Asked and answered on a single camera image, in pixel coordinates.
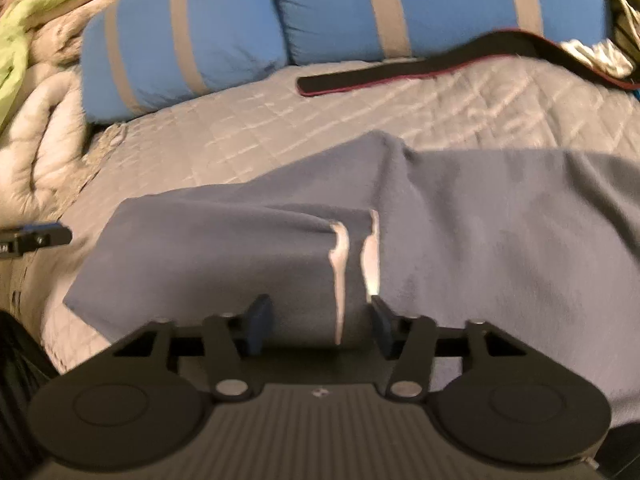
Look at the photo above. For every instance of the white satin cloth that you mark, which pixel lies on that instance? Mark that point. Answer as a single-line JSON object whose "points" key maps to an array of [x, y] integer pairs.
{"points": [[600, 57]]}

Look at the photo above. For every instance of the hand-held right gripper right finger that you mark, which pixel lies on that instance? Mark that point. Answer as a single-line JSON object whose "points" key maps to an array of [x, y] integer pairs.
{"points": [[384, 327]]}

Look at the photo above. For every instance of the dark clutter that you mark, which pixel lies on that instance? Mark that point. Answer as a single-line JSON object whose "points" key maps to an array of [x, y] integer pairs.
{"points": [[625, 10]]}

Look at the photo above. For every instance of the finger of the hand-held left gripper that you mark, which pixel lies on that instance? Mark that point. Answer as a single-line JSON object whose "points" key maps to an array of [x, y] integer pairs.
{"points": [[42, 237]]}

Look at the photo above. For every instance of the grey-blue fleece garment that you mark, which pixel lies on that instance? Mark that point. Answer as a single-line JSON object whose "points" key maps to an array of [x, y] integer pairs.
{"points": [[475, 240]]}

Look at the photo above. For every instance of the green cloth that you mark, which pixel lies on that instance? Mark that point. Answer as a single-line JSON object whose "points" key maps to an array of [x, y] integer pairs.
{"points": [[30, 25]]}

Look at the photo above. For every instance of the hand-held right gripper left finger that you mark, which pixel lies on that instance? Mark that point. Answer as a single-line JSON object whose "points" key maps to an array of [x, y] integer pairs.
{"points": [[258, 325]]}

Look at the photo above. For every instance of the light grey quilted bedspread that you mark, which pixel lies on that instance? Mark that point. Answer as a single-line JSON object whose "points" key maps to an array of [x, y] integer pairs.
{"points": [[250, 125]]}

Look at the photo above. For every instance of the beige puffy comforter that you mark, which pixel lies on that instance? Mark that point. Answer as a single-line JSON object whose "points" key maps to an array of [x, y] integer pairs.
{"points": [[40, 150]]}

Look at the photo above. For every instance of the dark ribbed object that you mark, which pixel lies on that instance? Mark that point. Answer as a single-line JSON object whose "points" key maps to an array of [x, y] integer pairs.
{"points": [[22, 375]]}

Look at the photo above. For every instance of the blue pillow with grey stripes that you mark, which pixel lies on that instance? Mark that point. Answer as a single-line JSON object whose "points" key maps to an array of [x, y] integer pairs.
{"points": [[210, 40], [450, 5]]}

